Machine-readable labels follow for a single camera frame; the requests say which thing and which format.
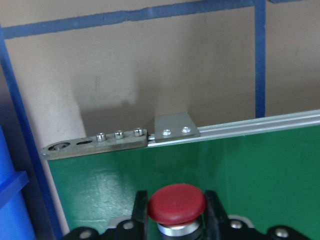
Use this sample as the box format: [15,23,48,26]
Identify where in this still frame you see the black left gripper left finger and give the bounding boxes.
[131,190,149,224]

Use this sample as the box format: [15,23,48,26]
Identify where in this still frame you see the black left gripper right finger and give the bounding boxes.
[204,190,228,225]

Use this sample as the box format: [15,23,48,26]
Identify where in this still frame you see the red push button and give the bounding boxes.
[147,183,207,240]

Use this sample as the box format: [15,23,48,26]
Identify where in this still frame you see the green conveyor belt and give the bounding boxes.
[41,110,320,240]

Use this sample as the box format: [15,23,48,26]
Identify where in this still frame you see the blue left source bin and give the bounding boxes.
[0,131,36,240]

